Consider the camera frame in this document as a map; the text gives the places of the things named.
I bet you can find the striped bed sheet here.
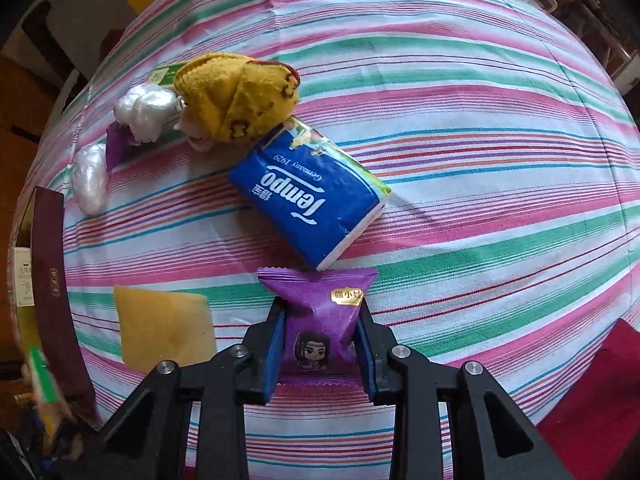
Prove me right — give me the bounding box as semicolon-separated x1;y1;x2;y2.
16;0;639;479

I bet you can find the gold printed carton box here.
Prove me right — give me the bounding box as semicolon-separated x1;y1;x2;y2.
13;247;35;308

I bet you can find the green medicine box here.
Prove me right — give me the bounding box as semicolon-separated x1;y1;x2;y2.
148;62;186;87

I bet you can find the purple snack packet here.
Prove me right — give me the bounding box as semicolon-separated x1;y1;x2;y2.
257;268;378;387
105;122;140;172

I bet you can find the yellow sponge block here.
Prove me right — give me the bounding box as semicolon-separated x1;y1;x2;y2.
114;286;217;373

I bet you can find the white plastic-wrapped bundle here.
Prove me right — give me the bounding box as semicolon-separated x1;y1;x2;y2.
114;82;180;144

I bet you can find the tricolour padded headboard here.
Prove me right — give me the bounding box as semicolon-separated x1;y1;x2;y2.
1;0;155;87

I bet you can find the yellow plush toy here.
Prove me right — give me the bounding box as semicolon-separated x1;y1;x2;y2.
172;52;300;153

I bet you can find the dark red blanket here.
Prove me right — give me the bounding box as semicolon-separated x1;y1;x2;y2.
537;320;639;479

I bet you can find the blue Tempo tissue pack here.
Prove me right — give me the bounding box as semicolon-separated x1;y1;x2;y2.
229;116;392;271

